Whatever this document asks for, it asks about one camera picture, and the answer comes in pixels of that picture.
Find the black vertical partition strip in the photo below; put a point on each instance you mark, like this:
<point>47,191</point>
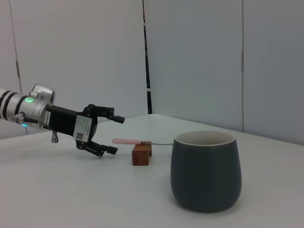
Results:
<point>148,102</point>

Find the notched wooden rest block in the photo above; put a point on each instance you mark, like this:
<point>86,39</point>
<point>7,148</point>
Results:
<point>140,155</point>

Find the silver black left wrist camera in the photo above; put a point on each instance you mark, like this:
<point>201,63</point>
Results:
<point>42,92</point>

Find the dark grey ceramic cup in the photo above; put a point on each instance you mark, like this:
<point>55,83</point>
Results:
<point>206,173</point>

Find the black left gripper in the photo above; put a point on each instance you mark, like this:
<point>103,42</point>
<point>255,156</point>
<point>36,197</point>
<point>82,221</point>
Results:
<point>64,121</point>

